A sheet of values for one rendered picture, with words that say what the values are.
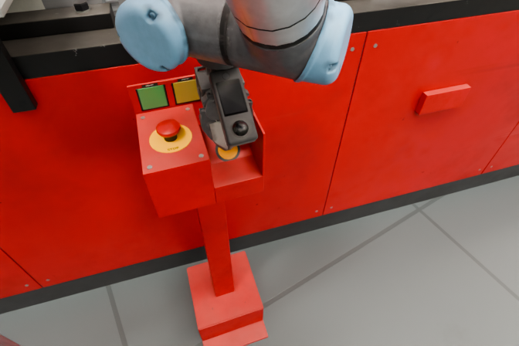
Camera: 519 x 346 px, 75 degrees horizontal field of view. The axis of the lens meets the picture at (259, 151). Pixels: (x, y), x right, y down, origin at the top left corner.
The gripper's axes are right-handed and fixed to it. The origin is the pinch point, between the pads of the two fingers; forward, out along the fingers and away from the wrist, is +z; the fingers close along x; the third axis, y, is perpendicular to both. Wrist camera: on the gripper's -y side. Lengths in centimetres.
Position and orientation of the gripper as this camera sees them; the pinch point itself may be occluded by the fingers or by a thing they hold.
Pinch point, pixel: (228, 147)
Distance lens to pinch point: 63.3
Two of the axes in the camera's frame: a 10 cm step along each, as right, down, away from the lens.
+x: -9.5, 2.2, -2.3
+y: -3.1, -7.3, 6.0
